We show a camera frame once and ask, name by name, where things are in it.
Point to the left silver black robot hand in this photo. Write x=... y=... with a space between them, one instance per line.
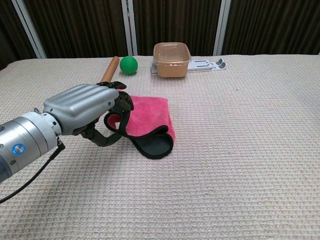
x=80 y=105

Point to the tan plastic container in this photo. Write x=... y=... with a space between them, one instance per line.
x=171 y=68

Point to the pink black-edged cloth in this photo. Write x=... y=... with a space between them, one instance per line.
x=150 y=112

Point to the white folding stand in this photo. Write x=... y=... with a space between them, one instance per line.
x=202 y=65

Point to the beige woven tablecloth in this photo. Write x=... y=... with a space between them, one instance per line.
x=225 y=162

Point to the white partition frame post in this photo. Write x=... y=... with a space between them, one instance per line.
x=28 y=27
x=130 y=27
x=221 y=27

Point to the dark ribbed partition panel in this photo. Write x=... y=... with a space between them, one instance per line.
x=80 y=27
x=275 y=25
x=10 y=35
x=175 y=22

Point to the wooden rolling pin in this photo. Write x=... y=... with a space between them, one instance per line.
x=111 y=68

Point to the green ball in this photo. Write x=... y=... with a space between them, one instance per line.
x=128 y=65

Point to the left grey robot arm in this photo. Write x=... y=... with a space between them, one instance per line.
x=27 y=140

